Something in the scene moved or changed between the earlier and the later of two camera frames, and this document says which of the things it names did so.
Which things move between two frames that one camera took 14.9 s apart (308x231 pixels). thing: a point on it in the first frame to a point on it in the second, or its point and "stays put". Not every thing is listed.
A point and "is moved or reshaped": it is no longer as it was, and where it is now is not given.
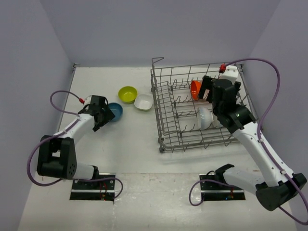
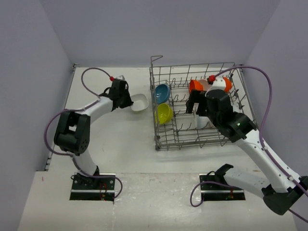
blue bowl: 117,110 to 162,93
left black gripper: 108,116 to 129,102
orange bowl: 195,86 stays put
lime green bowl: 127,95 is moved or reshaped
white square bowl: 143,102 is moved or reshaped
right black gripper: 207,83 to 196,96
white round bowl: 205,118 stays put
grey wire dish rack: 184,121 stays put
